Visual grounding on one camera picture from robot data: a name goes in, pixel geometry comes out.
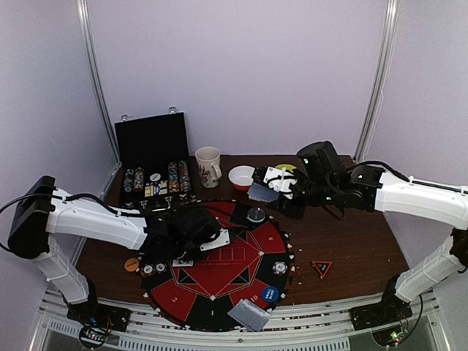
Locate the poker chip stack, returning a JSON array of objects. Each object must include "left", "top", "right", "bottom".
[
  {"left": 140, "top": 264, "right": 156, "bottom": 278},
  {"left": 155, "top": 263, "right": 167, "bottom": 274}
]

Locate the queen of hearts card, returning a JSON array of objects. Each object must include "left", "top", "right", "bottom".
[{"left": 172, "top": 260, "right": 194, "bottom": 268}]

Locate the orange big blind button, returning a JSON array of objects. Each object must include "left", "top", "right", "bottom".
[{"left": 124, "top": 257, "right": 140, "bottom": 273}]

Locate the grey card deck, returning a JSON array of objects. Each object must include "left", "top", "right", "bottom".
[{"left": 247, "top": 183, "right": 279, "bottom": 203}]

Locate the clear dealer button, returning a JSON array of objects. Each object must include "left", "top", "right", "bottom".
[{"left": 246, "top": 207, "right": 265, "bottom": 223}]

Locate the stack of poker chips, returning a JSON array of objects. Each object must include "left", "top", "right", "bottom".
[{"left": 272, "top": 261, "right": 288, "bottom": 276}]

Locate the blue small blind button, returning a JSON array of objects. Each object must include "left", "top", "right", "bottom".
[{"left": 261, "top": 286, "right": 279, "bottom": 303}]

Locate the face-down cards front edge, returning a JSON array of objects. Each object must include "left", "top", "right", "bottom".
[{"left": 227, "top": 299, "right": 271, "bottom": 332}]

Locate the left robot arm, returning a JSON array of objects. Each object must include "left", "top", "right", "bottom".
[{"left": 7, "top": 175, "right": 230, "bottom": 325}]

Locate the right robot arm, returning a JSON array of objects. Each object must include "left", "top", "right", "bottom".
[{"left": 256, "top": 141, "right": 467, "bottom": 323}]

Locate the lime green bowl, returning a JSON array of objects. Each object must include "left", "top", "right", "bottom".
[{"left": 275, "top": 164, "right": 297, "bottom": 173}]

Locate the white orange bowl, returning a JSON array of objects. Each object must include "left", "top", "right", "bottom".
[{"left": 228, "top": 165, "right": 255, "bottom": 192}]

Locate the black red triangular marker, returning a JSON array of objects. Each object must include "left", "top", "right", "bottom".
[{"left": 312, "top": 261, "right": 333, "bottom": 279}]

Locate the round red black poker mat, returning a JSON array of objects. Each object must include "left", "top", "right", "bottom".
[{"left": 140, "top": 200, "right": 295, "bottom": 331}]

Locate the white dealer chip in case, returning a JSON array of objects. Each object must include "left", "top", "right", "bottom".
[{"left": 149, "top": 173, "right": 161, "bottom": 182}]

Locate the black poker chip case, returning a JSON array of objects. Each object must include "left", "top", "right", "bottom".
[{"left": 114, "top": 112, "right": 194, "bottom": 209}]

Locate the white floral ceramic mug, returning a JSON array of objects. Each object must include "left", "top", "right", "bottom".
[{"left": 195, "top": 146, "right": 222, "bottom": 189}]

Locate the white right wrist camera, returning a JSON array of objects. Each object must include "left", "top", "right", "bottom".
[{"left": 252, "top": 166, "right": 298, "bottom": 200}]

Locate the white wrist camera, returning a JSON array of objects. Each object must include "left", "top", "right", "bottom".
[
  {"left": 252, "top": 166, "right": 298, "bottom": 200},
  {"left": 200, "top": 228, "right": 237, "bottom": 252}
]

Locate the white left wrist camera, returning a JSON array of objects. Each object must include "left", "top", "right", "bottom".
[{"left": 200, "top": 228, "right": 237, "bottom": 252}]

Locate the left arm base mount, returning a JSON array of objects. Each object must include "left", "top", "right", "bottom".
[{"left": 67, "top": 302, "right": 131, "bottom": 332}]

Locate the aluminium front rail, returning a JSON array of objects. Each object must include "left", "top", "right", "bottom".
[{"left": 29, "top": 288, "right": 450, "bottom": 351}]

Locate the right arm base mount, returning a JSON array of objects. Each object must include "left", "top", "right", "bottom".
[{"left": 350, "top": 301, "right": 412, "bottom": 331}]

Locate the right aluminium frame post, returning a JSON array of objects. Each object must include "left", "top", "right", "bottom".
[{"left": 354, "top": 0, "right": 400, "bottom": 162}]

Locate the aluminium frame post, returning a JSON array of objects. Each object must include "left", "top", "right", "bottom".
[
  {"left": 77, "top": 0, "right": 120, "bottom": 164},
  {"left": 354, "top": 0, "right": 400, "bottom": 162}
]

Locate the left aluminium frame post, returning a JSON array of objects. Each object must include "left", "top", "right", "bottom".
[{"left": 77, "top": 0, "right": 120, "bottom": 164}]

